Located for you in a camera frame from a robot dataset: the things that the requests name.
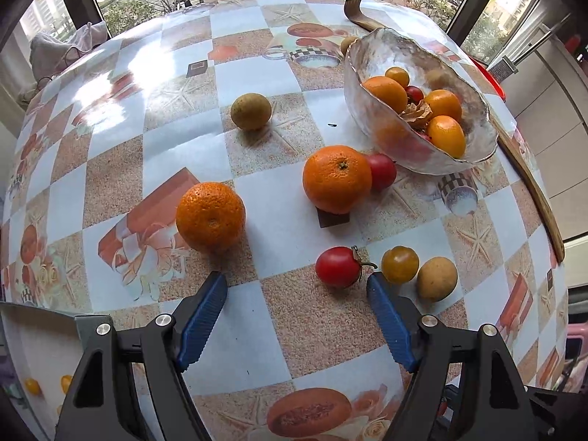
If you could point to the white cabinet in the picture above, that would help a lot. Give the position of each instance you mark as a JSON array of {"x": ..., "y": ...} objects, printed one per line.
[{"x": 551, "y": 124}]

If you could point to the checkered printed tablecloth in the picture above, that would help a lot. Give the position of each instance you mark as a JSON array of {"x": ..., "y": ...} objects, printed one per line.
[{"x": 285, "y": 193}]

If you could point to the red plastic bucket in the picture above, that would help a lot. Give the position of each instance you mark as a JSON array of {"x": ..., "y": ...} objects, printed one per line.
[{"x": 494, "y": 83}]

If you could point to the person's right hand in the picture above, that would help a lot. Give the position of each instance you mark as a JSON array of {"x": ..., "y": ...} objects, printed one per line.
[{"x": 574, "y": 374}]

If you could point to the dry physalis husk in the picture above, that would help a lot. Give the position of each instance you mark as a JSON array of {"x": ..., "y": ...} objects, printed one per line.
[{"x": 415, "y": 114}]

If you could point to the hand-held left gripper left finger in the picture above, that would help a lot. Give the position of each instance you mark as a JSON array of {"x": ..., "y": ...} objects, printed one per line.
[{"x": 202, "y": 321}]

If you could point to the red cherry tomato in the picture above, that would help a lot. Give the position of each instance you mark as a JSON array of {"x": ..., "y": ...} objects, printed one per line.
[
  {"x": 381, "y": 171},
  {"x": 337, "y": 266},
  {"x": 415, "y": 94}
]

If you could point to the white cloth bag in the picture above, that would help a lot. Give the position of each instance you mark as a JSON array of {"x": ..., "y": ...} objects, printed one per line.
[{"x": 59, "y": 48}]

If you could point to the clear glass bowl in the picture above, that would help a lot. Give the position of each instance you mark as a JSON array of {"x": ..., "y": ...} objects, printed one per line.
[{"x": 367, "y": 69}]

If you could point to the brown longan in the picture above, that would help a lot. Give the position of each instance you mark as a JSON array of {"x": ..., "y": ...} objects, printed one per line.
[
  {"x": 436, "y": 279},
  {"x": 436, "y": 78},
  {"x": 347, "y": 45},
  {"x": 251, "y": 110}
]

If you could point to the metal grater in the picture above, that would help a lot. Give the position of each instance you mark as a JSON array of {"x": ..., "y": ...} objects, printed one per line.
[{"x": 503, "y": 66}]

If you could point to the yellow cherry tomato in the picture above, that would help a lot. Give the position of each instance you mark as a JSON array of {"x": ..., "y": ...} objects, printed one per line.
[
  {"x": 66, "y": 383},
  {"x": 397, "y": 76},
  {"x": 399, "y": 264},
  {"x": 32, "y": 386}
]

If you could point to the large orange mandarin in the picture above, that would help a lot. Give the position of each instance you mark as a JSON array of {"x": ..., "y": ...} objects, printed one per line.
[
  {"x": 337, "y": 179},
  {"x": 210, "y": 223}
]

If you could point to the long wooden shoehorn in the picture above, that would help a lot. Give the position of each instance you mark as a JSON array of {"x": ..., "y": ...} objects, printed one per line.
[{"x": 528, "y": 179}]

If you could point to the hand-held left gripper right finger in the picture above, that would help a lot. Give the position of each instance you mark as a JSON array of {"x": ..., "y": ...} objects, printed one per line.
[{"x": 390, "y": 321}]

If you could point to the pink plastic object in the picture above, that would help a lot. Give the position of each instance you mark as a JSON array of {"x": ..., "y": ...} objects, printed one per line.
[{"x": 578, "y": 340}]

